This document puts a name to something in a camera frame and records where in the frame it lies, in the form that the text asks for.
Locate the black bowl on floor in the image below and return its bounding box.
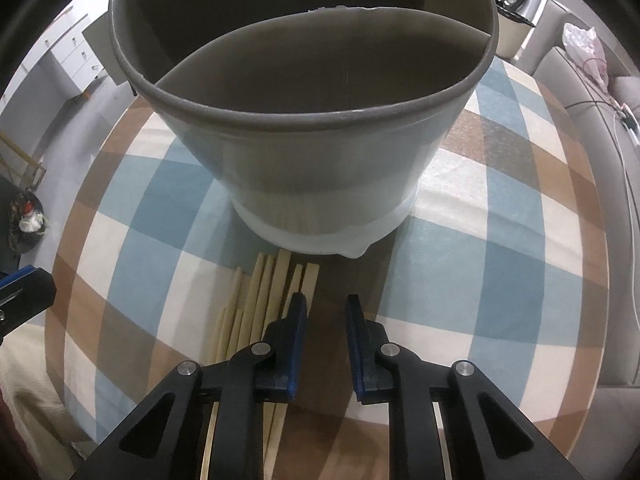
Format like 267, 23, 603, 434
9, 190, 49, 255

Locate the white power strip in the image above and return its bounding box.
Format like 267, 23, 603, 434
620, 103, 640, 148

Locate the beige cabinet near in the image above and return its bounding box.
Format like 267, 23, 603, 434
82, 12, 128, 86

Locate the white drawer dresser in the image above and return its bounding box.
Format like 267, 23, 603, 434
1, 4, 102, 122

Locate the checkered tablecloth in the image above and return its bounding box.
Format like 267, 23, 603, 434
44, 61, 608, 479

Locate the white plastic bag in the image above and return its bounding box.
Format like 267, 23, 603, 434
562, 23, 608, 90

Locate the beige trash bin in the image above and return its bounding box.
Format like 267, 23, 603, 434
496, 6, 535, 60

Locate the grey sofa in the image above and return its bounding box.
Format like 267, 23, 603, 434
519, 0, 640, 480

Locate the grey white utensil holder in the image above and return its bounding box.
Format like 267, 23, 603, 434
108, 0, 498, 259

